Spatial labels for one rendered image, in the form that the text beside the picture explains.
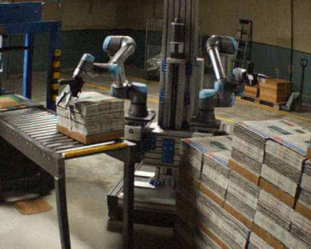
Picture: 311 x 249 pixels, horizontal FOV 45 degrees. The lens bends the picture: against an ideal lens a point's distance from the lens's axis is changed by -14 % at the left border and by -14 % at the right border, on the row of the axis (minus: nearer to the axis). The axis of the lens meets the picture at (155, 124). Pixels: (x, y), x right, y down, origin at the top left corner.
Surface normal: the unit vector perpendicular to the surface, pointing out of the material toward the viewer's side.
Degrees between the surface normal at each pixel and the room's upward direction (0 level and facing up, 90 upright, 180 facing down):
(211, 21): 90
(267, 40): 90
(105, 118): 90
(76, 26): 90
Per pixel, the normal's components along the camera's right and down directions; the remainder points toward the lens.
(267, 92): -0.76, 0.12
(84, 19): 0.67, 0.21
